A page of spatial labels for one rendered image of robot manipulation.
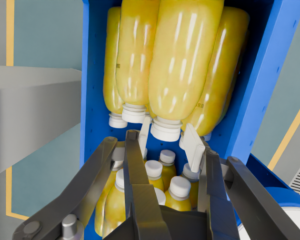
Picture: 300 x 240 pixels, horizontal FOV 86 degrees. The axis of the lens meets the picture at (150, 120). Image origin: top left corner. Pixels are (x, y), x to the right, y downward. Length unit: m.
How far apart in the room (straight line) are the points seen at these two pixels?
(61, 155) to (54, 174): 0.25
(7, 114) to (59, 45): 1.03
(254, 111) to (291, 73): 1.53
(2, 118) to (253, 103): 0.65
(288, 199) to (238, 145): 0.42
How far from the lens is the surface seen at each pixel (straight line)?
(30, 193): 2.33
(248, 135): 0.21
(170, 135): 0.21
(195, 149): 0.17
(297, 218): 0.61
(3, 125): 0.68
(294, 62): 1.73
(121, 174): 0.33
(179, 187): 0.32
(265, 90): 0.20
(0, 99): 0.65
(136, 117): 0.25
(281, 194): 0.61
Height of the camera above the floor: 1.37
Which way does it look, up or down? 73 degrees down
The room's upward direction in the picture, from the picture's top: 169 degrees counter-clockwise
